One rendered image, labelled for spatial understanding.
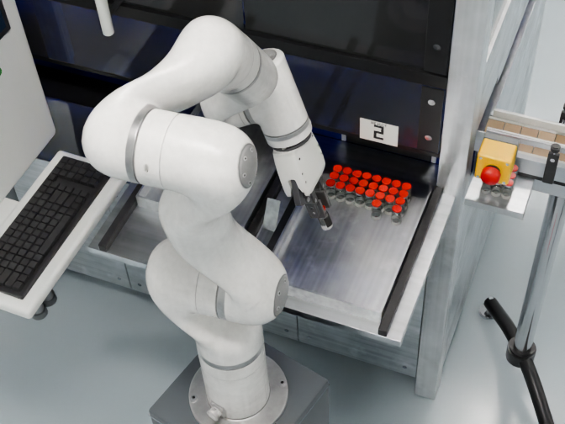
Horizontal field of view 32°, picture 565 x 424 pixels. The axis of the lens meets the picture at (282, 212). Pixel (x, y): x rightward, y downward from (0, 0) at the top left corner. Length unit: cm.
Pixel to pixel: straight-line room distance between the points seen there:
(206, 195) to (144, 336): 185
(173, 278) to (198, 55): 43
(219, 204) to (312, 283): 79
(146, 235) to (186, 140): 94
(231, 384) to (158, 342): 129
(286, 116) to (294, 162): 9
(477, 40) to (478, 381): 133
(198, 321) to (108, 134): 50
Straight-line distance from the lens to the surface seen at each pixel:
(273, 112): 166
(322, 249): 207
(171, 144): 122
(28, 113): 239
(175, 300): 159
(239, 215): 214
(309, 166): 174
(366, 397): 289
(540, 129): 228
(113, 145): 125
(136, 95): 128
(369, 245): 208
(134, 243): 213
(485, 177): 206
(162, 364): 299
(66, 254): 225
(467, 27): 186
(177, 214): 134
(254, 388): 180
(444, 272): 239
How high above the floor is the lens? 251
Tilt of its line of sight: 49 degrees down
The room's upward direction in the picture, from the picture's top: 4 degrees counter-clockwise
